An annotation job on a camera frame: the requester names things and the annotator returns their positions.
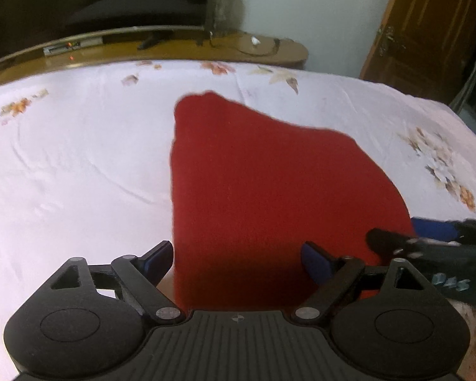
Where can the metal door latch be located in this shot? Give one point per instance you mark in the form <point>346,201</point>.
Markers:
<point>386,40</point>

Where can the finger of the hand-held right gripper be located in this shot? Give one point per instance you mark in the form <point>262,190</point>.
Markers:
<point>432,228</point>
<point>386,240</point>

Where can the wooden television stand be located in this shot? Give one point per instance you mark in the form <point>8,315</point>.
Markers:
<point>190,49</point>

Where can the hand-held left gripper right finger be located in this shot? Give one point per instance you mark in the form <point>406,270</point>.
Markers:
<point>316,264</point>

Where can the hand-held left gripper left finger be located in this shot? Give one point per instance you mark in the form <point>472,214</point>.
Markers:
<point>158,258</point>

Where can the black flat television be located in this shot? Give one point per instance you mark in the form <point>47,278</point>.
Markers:
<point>83,0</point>

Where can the white floral bedsheet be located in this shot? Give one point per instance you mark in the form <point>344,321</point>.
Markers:
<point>75,147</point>

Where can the red shirt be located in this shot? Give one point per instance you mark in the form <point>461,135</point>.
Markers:
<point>261,174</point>

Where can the brown wooden door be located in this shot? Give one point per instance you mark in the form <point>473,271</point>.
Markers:
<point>428,27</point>

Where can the silver set-top box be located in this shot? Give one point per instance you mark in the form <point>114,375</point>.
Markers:
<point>72,47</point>

